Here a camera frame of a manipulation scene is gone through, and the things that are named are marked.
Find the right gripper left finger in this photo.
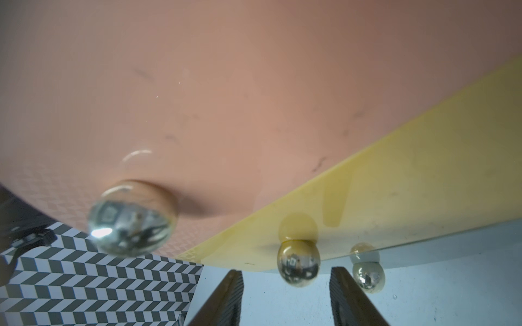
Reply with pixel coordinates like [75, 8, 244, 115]
[188, 270, 244, 326]

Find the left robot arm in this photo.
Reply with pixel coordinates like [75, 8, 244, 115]
[1, 187, 57, 286]

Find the orange top drawer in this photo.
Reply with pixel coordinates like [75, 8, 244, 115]
[1, 1, 521, 257]

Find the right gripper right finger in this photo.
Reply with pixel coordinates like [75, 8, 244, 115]
[329, 267, 390, 326]

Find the yellow drawer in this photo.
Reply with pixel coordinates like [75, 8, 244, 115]
[180, 59, 521, 287]

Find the pale green bottom drawer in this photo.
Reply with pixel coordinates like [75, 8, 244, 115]
[260, 217, 522, 294]

